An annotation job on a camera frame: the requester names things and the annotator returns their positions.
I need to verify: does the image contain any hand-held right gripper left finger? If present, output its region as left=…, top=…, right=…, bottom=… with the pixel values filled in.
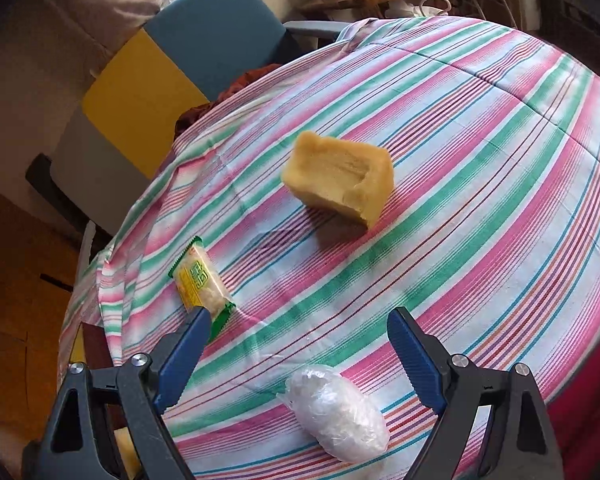
left=22, top=307, right=213, bottom=480

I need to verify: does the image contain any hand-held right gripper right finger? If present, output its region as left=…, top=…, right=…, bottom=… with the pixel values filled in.
left=386, top=307, right=566, bottom=480

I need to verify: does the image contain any green yellow snack packet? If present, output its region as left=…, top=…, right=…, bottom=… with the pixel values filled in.
left=168, top=236, right=237, bottom=343

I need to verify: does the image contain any white plastic-wrapped bundle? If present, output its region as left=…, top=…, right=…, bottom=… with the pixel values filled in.
left=276, top=364, right=391, bottom=464

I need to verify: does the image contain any yellow sponge block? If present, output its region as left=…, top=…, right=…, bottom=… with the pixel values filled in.
left=281, top=130, right=395, bottom=230

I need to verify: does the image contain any red cloth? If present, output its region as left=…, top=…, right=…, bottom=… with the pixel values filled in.
left=540, top=310, right=600, bottom=480

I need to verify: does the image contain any pink green striped blanket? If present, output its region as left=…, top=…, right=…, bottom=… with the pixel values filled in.
left=60, top=17, right=600, bottom=480

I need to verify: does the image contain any grey yellow blue padded sofa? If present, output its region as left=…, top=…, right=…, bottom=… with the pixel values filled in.
left=25, top=0, right=351, bottom=241

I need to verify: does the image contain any red-brown cloth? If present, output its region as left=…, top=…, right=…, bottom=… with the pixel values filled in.
left=174, top=62, right=286, bottom=143

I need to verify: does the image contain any beige curtain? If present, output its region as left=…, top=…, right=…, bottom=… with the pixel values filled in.
left=0, top=0, right=171, bottom=126

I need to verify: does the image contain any white cable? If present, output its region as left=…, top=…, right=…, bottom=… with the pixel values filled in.
left=387, top=0, right=481, bottom=20

